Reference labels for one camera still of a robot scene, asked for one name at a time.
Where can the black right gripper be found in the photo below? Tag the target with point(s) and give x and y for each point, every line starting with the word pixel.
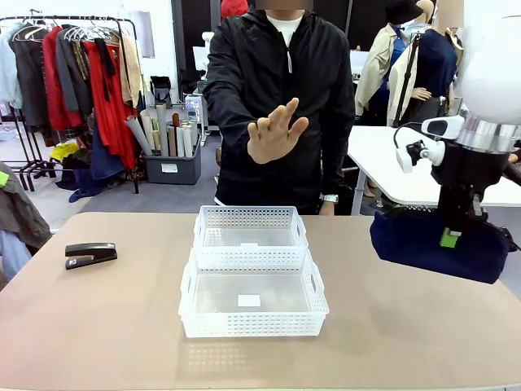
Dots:
pixel 464 171

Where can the navy blue zip pouch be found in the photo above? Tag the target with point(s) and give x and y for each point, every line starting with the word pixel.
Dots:
pixel 407 244

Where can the black stapler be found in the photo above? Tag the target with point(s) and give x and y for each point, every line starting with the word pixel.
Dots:
pixel 91 249

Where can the person's left forearm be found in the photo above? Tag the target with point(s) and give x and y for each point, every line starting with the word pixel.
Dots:
pixel 340 163

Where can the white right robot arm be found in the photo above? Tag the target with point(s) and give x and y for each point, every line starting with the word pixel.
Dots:
pixel 492 73

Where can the person's right forearm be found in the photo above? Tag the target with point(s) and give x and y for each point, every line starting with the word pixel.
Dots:
pixel 228 106

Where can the person's left hand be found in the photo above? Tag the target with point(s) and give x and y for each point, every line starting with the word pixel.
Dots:
pixel 328 208

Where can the person's right hand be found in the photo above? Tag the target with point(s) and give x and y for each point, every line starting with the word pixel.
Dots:
pixel 270 140

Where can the white table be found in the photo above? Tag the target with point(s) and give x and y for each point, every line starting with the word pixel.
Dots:
pixel 399 167

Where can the silver wristwatch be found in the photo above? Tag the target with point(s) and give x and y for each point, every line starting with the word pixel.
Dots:
pixel 329 199

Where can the mannequin in navy top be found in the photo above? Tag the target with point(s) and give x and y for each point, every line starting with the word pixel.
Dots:
pixel 437 61

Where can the mannequin in beige coat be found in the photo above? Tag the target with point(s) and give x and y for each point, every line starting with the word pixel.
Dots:
pixel 376 69

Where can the white paper label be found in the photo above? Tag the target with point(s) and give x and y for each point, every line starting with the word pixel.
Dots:
pixel 249 300
pixel 249 244

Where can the white perforated plastic basket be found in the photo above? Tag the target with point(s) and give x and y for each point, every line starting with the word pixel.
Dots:
pixel 252 323
pixel 248 213

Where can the person in black jacket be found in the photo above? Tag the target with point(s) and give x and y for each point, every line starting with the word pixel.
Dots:
pixel 281 81

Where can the black bucket hat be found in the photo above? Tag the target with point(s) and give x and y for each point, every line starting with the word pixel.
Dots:
pixel 403 12

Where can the white paper roll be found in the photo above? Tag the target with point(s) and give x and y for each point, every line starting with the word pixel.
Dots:
pixel 188 140
pixel 180 142

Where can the dark grey storage bin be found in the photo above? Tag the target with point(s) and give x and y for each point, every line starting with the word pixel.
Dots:
pixel 171 169

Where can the clear lit computer case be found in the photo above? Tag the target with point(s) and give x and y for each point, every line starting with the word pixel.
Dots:
pixel 193 108

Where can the brown paper roll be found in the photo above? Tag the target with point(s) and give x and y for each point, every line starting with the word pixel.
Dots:
pixel 175 134

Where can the tall grey paper roll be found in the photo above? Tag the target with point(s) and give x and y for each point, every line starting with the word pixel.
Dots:
pixel 162 130

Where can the white machine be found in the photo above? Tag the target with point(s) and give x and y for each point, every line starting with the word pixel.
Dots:
pixel 205 49

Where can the greenish paper roll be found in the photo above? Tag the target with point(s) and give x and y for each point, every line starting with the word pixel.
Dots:
pixel 152 132

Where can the red cloth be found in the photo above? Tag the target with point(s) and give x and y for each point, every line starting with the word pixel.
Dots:
pixel 234 8

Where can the black chair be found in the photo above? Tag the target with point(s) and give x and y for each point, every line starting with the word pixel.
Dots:
pixel 160 91

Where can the navy blue garment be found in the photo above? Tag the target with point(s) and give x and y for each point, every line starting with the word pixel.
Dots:
pixel 103 163

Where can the black clothes rack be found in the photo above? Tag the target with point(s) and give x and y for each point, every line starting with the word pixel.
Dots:
pixel 130 81

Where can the long red dress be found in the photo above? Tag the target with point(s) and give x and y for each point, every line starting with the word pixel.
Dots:
pixel 112 122

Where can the beige garment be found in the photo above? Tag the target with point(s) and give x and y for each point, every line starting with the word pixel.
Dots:
pixel 130 73

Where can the black scarf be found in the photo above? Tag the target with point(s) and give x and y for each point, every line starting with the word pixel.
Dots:
pixel 106 61

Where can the yellow cloth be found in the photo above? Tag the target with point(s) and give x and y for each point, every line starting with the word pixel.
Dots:
pixel 65 151

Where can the red jacket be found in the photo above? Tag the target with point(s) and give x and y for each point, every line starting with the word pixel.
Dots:
pixel 55 89

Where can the grey draped jacket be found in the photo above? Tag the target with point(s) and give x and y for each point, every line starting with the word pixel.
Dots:
pixel 20 212

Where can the light blue jeans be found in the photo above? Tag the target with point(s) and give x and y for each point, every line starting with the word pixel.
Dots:
pixel 12 252

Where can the dark grey coat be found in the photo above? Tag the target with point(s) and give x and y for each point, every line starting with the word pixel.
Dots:
pixel 30 81

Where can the pale blue garment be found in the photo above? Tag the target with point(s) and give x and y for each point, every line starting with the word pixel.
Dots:
pixel 8 69

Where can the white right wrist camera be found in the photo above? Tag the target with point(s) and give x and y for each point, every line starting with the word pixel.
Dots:
pixel 405 159

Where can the white wall poster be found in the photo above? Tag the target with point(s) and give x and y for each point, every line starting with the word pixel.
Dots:
pixel 144 34

